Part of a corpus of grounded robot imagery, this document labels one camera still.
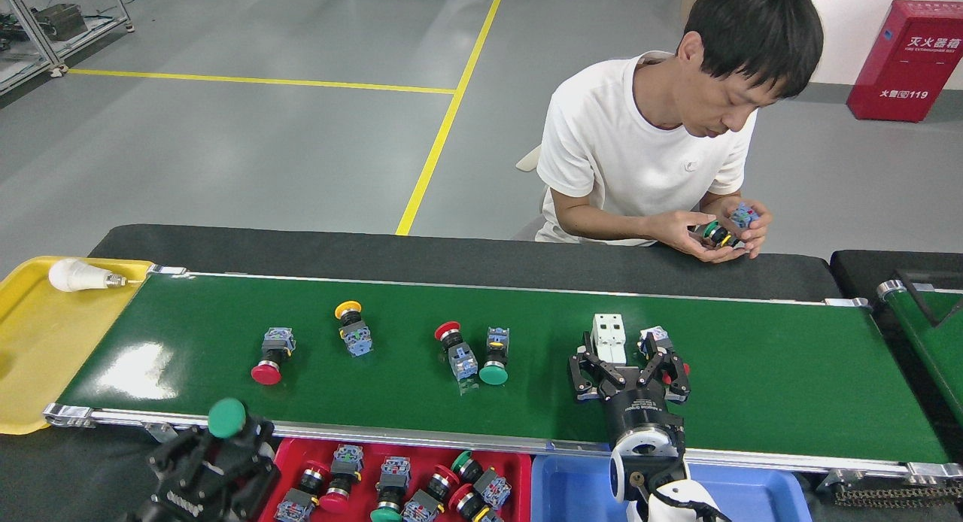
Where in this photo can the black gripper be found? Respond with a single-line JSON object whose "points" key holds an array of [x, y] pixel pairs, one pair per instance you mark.
{"points": [[643, 405], [188, 503]]}

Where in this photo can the green mushroom button switch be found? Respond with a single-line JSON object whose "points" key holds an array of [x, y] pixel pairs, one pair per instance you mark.
{"points": [[493, 374], [226, 418]]}

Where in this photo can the white breaker with red levers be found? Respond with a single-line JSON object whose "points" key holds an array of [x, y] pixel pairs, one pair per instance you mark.
{"points": [[608, 334]]}

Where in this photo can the red push button switch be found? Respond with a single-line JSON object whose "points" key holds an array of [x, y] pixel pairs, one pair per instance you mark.
{"points": [[293, 507], [463, 360], [460, 498], [348, 458]]}

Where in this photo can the green push button switch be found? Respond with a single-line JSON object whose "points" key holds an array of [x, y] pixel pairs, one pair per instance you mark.
{"points": [[395, 473], [743, 216], [493, 490]]}

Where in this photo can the yellow push button switch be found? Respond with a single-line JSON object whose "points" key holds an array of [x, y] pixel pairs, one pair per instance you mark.
{"points": [[357, 340]]}

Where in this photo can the person's left forearm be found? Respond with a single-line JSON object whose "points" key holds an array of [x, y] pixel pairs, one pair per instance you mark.
{"points": [[718, 202]]}

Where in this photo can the person's right forearm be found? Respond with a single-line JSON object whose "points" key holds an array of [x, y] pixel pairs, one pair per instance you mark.
{"points": [[602, 225]]}

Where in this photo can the blue plastic tray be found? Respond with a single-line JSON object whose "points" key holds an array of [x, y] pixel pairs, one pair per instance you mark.
{"points": [[572, 492]]}

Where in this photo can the red plastic tray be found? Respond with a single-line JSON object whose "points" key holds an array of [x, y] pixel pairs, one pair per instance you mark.
{"points": [[425, 454]]}

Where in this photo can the yellow plastic tray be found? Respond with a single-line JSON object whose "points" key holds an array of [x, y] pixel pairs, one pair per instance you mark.
{"points": [[45, 341]]}

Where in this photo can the narrow green conveyor belt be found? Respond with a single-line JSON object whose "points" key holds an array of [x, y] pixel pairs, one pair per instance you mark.
{"points": [[933, 341]]}

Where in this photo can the person's right hand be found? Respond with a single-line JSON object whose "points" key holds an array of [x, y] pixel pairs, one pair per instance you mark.
{"points": [[677, 229]]}

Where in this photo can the person's left hand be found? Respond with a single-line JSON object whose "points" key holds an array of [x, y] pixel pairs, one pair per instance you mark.
{"points": [[760, 232]]}

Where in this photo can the long black table cover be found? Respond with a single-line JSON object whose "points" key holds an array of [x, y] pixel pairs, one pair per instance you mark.
{"points": [[263, 247]]}

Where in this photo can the person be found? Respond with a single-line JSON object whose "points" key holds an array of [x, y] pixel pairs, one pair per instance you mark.
{"points": [[617, 146]]}

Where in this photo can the white light bulb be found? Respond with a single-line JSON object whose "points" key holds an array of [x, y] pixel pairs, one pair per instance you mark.
{"points": [[75, 274]]}

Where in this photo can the red fire extinguisher box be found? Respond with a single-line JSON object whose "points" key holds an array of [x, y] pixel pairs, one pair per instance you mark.
{"points": [[903, 63]]}

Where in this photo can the dark metal box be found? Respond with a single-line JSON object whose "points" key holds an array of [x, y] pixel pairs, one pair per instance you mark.
{"points": [[60, 22]]}

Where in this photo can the aluminium frame rack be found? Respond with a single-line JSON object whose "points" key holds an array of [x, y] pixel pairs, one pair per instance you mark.
{"points": [[105, 25]]}

